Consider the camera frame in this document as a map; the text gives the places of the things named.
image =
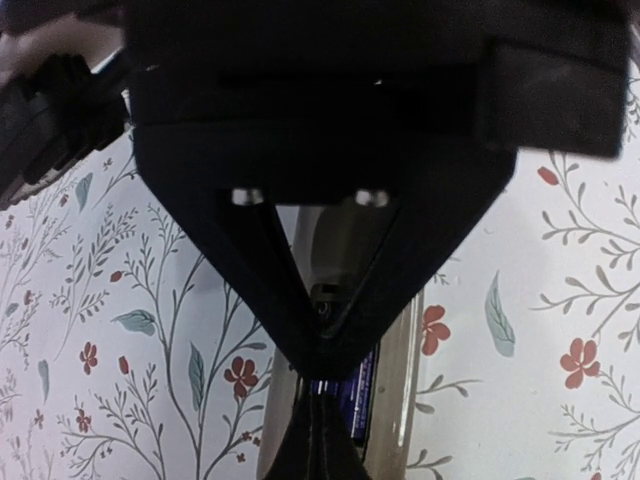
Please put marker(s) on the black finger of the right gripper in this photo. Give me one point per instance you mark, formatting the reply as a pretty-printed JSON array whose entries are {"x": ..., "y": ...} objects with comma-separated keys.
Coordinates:
[{"x": 235, "y": 189}]

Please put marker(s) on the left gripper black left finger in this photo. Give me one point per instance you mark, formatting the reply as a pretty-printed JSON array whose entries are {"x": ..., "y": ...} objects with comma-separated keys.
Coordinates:
[{"x": 296, "y": 456}]

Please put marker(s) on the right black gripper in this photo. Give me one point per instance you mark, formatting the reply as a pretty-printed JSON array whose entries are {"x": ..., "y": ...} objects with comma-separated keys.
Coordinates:
[{"x": 542, "y": 74}]

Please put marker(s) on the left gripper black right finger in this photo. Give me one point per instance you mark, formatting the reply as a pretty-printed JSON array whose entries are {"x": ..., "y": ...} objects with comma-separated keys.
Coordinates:
[{"x": 337, "y": 457}]

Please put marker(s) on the white remote control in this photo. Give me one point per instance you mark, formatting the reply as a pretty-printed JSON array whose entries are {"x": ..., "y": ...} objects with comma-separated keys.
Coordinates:
[{"x": 395, "y": 375}]

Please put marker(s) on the floral patterned table mat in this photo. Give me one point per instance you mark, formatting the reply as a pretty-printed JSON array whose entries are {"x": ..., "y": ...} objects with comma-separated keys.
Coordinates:
[{"x": 124, "y": 356}]

